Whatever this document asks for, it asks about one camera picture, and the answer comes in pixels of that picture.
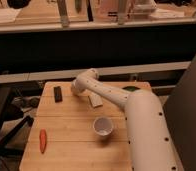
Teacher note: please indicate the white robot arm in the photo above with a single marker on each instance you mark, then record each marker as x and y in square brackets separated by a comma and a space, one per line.
[150, 140]

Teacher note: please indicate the black rectangular eraser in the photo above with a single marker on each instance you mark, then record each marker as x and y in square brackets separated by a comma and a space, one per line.
[58, 94]

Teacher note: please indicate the white sponge block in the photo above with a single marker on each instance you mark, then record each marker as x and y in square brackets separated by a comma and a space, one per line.
[95, 100]

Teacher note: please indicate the white paper cup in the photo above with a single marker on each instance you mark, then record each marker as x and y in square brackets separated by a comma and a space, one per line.
[103, 126]

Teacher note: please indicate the orange carrot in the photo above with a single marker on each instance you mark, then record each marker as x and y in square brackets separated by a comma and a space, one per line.
[43, 140]

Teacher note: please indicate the dark chair back right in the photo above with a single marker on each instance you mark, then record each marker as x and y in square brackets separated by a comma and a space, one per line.
[180, 112]

